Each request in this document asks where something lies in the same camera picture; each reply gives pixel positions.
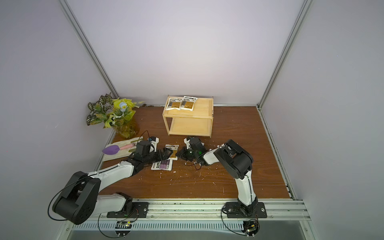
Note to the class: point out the purple coffee bag flat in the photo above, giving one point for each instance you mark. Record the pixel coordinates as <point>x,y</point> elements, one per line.
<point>164,165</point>

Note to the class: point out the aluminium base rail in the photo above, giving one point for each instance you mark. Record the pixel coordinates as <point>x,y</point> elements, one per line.
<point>198,215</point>

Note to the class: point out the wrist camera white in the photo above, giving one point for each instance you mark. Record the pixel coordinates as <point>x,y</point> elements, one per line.
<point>153,143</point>
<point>187,142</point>

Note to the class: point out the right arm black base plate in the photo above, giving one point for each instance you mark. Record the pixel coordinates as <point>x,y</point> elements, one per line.
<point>240,211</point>

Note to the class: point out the aluminium frame corner post right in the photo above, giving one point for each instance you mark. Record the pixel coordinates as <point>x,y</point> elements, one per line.
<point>286,49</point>

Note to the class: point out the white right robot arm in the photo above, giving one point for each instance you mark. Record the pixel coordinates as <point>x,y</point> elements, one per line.
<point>236,161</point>

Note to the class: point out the circuit board connector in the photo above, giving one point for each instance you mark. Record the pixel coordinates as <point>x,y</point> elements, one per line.
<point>123,228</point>
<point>251,227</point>

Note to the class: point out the yellow coffee bag small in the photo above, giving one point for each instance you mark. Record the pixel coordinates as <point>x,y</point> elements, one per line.
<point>174,149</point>

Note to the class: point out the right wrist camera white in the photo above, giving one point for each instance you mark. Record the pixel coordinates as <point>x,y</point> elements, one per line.
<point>187,142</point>

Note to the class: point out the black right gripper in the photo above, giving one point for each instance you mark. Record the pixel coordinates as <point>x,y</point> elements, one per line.
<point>186,153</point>

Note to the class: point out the light wooden two-tier shelf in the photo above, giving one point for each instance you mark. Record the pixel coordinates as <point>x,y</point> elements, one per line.
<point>198,122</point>

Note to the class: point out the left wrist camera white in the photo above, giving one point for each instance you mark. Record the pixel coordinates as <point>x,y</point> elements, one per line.
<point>153,143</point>

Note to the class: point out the aluminium frame corner post left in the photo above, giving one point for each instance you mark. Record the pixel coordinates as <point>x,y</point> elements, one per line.
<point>70,15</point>

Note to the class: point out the green artificial plant in vase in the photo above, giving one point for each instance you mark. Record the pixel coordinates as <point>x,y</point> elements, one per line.
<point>117,114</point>

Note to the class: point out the aluminium frame corner post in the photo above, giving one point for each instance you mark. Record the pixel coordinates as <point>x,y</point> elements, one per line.
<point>70,15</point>
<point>286,49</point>

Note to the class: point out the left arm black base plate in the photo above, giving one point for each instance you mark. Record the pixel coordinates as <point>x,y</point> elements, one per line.
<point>131,209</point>

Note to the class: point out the right circuit board connector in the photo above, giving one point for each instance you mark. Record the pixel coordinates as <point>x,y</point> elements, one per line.
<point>251,227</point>

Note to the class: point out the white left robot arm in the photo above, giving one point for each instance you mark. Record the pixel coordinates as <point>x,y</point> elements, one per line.
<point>81,199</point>

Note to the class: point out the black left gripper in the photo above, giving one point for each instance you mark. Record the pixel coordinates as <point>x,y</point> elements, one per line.
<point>164,153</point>

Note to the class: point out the left circuit board connector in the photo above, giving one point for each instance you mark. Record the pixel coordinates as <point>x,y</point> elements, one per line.
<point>123,228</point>

